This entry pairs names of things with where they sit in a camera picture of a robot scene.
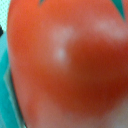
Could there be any pale green gripper finger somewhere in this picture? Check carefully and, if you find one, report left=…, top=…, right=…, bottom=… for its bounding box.
left=0, top=28, right=26, bottom=128

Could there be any red toy tomato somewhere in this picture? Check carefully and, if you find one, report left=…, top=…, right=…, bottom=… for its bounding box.
left=7, top=0, right=128, bottom=128

